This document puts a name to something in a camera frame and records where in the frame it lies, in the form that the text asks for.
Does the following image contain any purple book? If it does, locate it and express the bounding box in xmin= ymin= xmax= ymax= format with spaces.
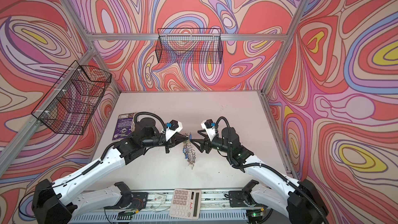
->
xmin=112 ymin=113 xmax=135 ymax=141

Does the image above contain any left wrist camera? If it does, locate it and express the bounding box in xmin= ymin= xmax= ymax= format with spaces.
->
xmin=165 ymin=120 xmax=183 ymax=142

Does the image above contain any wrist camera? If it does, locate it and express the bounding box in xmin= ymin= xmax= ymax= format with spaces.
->
xmin=201 ymin=119 xmax=217 ymax=142
xmin=165 ymin=120 xmax=183 ymax=142

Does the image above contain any white pink calculator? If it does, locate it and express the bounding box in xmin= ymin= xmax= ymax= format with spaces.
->
xmin=169 ymin=189 xmax=202 ymax=220

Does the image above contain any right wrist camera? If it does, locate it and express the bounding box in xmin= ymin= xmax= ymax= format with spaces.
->
xmin=201 ymin=119 xmax=217 ymax=142

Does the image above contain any left wire basket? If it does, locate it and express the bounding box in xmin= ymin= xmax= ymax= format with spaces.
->
xmin=31 ymin=61 xmax=112 ymax=135

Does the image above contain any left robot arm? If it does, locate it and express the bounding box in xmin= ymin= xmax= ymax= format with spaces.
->
xmin=31 ymin=112 xmax=188 ymax=224

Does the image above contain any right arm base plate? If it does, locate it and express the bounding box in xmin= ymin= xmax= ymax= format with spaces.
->
xmin=224 ymin=190 xmax=267 ymax=208

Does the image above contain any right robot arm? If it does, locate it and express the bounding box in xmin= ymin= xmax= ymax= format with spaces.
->
xmin=190 ymin=117 xmax=329 ymax=224

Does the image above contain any wire basket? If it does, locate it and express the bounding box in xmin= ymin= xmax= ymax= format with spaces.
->
xmin=31 ymin=61 xmax=112 ymax=135
xmin=155 ymin=27 xmax=223 ymax=64

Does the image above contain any small white label card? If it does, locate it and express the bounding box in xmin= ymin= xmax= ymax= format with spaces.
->
xmin=153 ymin=194 xmax=167 ymax=204

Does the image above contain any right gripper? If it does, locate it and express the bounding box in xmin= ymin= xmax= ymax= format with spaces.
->
xmin=191 ymin=130 xmax=233 ymax=155

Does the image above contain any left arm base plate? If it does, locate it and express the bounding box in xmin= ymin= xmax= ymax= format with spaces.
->
xmin=105 ymin=192 xmax=149 ymax=210

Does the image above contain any back wire basket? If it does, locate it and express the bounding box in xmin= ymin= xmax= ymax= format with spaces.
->
xmin=155 ymin=27 xmax=223 ymax=64

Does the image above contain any round keyring disc with keys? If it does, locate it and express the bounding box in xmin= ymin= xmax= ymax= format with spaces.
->
xmin=182 ymin=134 xmax=196 ymax=170

